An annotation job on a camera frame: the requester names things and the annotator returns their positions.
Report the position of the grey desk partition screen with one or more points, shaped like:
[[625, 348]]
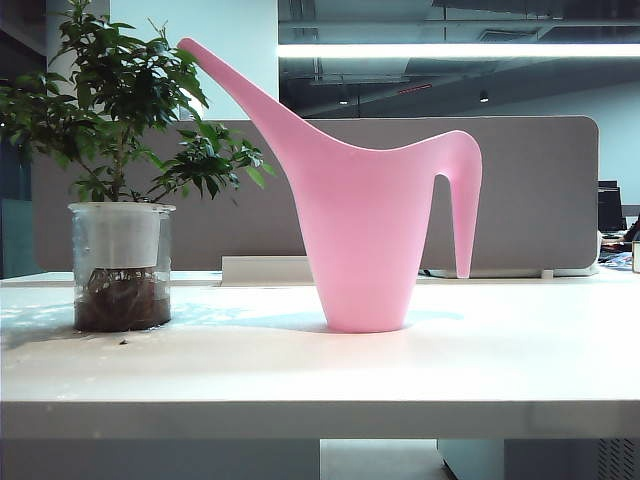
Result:
[[540, 200]]

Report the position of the green leafy flowering plant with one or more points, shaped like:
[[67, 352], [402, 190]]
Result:
[[120, 90]]

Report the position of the black computer monitor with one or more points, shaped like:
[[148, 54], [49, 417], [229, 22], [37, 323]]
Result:
[[610, 210]]

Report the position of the grey cabinet under table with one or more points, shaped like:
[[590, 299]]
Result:
[[540, 460]]

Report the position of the seated person in background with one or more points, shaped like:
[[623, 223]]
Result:
[[632, 231]]

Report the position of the pink plastic watering can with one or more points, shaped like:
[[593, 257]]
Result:
[[365, 225]]

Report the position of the clear glass plant pot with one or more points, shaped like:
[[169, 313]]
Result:
[[122, 305]]

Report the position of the white inner plant pot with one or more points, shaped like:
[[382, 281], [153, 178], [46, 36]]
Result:
[[125, 235]]

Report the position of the long ceiling light strip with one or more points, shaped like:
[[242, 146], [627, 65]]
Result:
[[450, 50]]

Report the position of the white partition base bar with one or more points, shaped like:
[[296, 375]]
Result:
[[520, 273]]

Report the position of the small black ceiling spotlight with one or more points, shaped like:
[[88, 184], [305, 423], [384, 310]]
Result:
[[484, 96]]

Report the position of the white cardboard box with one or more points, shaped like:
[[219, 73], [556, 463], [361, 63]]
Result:
[[636, 257]]

